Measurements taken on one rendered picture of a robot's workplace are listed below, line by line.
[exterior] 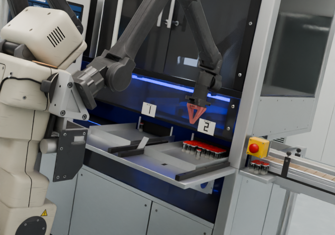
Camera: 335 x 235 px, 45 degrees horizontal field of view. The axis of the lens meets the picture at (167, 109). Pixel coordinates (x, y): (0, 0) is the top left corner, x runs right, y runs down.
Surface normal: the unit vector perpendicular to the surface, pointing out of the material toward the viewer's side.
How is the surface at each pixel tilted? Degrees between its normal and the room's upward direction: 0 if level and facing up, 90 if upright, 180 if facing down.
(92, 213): 90
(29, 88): 90
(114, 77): 96
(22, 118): 90
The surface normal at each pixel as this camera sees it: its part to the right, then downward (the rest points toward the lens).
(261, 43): -0.58, 0.02
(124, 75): 0.76, 0.33
